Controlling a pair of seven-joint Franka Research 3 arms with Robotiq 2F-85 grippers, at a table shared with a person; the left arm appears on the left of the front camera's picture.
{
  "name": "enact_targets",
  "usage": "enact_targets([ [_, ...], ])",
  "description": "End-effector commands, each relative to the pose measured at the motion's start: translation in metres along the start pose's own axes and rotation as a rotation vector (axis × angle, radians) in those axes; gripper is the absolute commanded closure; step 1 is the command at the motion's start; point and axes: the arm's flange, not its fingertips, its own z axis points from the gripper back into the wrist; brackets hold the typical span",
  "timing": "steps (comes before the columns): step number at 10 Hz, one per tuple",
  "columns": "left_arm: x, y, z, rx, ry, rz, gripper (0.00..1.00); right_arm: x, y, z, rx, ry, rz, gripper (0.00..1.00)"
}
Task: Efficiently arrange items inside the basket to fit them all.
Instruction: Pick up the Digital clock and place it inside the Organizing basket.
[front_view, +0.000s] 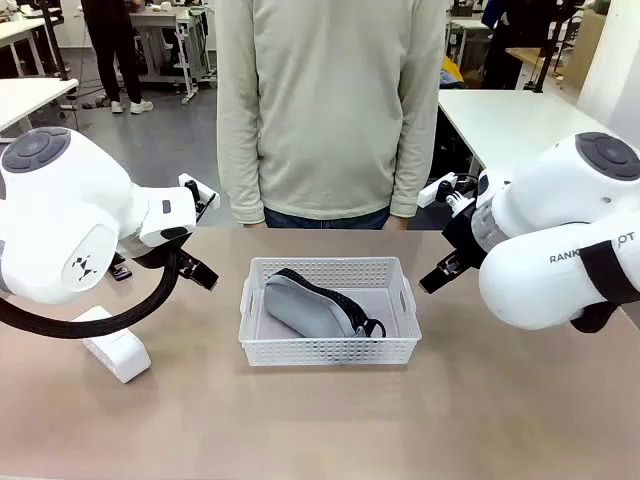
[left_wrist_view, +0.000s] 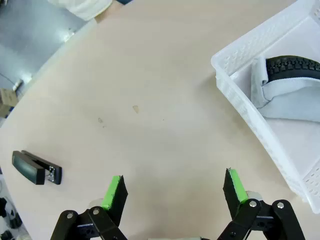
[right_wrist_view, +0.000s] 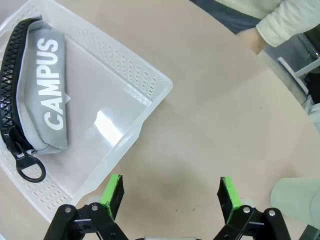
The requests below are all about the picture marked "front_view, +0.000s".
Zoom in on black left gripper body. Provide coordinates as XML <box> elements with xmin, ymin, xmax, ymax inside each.
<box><xmin>117</xmin><ymin>233</ymin><xmax>199</xmax><ymax>274</ymax></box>

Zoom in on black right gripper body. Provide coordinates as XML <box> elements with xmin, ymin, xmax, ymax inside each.
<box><xmin>441</xmin><ymin>204</ymin><xmax>489</xmax><ymax>274</ymax></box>

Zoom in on white perforated plastic basket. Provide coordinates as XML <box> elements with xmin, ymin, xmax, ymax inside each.
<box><xmin>237</xmin><ymin>256</ymin><xmax>423</xmax><ymax>368</ymax></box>

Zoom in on white oblong plastic device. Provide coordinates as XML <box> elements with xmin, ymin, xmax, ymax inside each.
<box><xmin>73</xmin><ymin>305</ymin><xmax>153</xmax><ymax>385</ymax></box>

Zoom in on grey black shoe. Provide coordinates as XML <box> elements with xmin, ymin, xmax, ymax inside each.
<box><xmin>263</xmin><ymin>268</ymin><xmax>389</xmax><ymax>340</ymax></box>

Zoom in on large white side table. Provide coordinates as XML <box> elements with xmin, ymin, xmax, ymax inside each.
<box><xmin>436</xmin><ymin>88</ymin><xmax>614</xmax><ymax>175</ymax></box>

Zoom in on blue jeans of person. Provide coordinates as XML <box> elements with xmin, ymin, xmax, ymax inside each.
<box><xmin>263</xmin><ymin>204</ymin><xmax>392</xmax><ymax>231</ymax></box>

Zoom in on wooden background table top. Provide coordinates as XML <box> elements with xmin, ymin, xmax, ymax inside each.
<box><xmin>504</xmin><ymin>46</ymin><xmax>547</xmax><ymax>67</ymax></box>

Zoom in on person torso in beige sweater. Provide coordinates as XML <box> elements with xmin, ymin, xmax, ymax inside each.
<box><xmin>215</xmin><ymin>0</ymin><xmax>447</xmax><ymax>230</ymax></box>

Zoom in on background person in dark coat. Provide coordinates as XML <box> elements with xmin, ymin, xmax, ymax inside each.
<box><xmin>481</xmin><ymin>0</ymin><xmax>557</xmax><ymax>92</ymax></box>

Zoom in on background person in black clothes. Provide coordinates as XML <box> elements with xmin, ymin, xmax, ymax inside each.
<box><xmin>81</xmin><ymin>0</ymin><xmax>155</xmax><ymax>116</ymax></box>

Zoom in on grey background workbench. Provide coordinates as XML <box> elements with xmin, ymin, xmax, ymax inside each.
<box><xmin>128</xmin><ymin>0</ymin><xmax>219</xmax><ymax>105</ymax></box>

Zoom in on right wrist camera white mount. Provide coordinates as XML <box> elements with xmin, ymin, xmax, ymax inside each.
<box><xmin>418</xmin><ymin>171</ymin><xmax>480</xmax><ymax>208</ymax></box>

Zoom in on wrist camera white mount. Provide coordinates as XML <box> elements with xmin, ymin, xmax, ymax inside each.
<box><xmin>177</xmin><ymin>172</ymin><xmax>222</xmax><ymax>225</ymax></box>
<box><xmin>418</xmin><ymin>171</ymin><xmax>480</xmax><ymax>208</ymax></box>

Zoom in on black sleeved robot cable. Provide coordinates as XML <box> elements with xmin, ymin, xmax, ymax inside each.
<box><xmin>0</xmin><ymin>243</ymin><xmax>182</xmax><ymax>340</ymax></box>

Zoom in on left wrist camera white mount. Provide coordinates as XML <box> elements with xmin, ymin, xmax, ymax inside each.
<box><xmin>177</xmin><ymin>172</ymin><xmax>222</xmax><ymax>225</ymax></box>

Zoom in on black strap on robot arm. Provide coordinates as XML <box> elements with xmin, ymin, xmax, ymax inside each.
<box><xmin>569</xmin><ymin>239</ymin><xmax>640</xmax><ymax>335</ymax></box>

